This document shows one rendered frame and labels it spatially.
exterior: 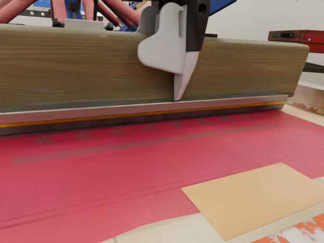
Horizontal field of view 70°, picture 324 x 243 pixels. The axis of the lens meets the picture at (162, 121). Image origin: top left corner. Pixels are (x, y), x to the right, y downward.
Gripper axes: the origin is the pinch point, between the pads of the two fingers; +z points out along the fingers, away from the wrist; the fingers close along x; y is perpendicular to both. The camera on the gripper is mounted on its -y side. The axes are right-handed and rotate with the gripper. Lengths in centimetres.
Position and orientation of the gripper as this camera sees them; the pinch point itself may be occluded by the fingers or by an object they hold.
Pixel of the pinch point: (173, 83)
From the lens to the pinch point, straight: 27.5
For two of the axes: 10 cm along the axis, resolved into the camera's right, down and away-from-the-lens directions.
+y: -9.1, 1.2, -4.0
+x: 4.2, 3.5, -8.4
